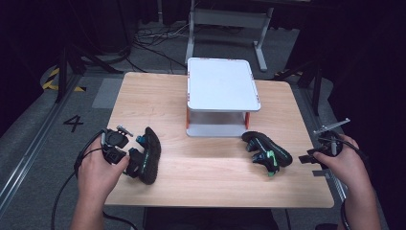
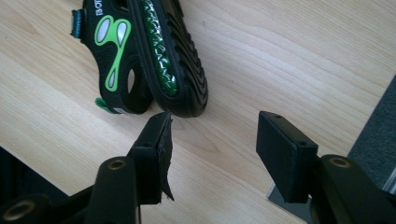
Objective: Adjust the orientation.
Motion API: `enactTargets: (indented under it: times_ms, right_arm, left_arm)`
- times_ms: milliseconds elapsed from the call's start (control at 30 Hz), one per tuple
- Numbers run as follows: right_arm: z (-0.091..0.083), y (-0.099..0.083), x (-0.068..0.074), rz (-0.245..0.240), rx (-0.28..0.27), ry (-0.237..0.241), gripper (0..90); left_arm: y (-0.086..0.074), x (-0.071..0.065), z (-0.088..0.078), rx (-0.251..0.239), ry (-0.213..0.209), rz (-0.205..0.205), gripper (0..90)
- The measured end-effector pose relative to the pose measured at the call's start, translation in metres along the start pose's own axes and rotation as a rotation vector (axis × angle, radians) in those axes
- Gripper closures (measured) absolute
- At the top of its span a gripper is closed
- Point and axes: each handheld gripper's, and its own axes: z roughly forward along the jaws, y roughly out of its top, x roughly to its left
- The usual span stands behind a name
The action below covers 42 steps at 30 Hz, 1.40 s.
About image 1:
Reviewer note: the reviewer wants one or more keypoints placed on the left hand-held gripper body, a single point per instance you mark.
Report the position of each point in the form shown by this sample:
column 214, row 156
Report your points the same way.
column 113, row 140

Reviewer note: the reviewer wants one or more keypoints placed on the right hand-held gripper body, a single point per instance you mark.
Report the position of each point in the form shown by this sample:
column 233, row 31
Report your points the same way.
column 332, row 143

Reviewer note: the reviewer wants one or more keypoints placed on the black sandal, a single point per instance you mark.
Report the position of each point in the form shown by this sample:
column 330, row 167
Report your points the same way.
column 151, row 156
column 271, row 151

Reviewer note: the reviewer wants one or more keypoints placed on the white two-tier shoe rack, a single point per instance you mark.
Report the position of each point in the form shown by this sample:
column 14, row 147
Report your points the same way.
column 220, row 83

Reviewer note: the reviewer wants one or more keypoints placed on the person's right hand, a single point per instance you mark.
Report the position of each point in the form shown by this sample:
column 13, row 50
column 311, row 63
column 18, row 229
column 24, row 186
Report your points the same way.
column 349, row 172

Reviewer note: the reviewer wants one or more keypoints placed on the person's left hand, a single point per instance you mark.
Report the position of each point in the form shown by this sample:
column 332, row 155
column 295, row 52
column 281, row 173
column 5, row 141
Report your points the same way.
column 97, row 175

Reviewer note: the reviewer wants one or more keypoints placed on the black metal stand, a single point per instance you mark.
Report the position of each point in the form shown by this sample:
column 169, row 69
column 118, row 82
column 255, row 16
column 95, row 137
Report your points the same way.
column 63, row 73
column 316, row 86

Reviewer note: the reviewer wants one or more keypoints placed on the yellow black floor tape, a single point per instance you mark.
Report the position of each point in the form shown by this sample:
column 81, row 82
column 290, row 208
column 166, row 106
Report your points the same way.
column 51, row 81

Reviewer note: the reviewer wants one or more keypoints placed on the metal floor rail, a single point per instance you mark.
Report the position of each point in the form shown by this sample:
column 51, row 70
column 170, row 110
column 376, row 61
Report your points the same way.
column 322, row 127
column 28, row 150

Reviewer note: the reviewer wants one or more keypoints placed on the grey metal desk frame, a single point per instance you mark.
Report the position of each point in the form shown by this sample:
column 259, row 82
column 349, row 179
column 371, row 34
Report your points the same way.
column 230, row 17

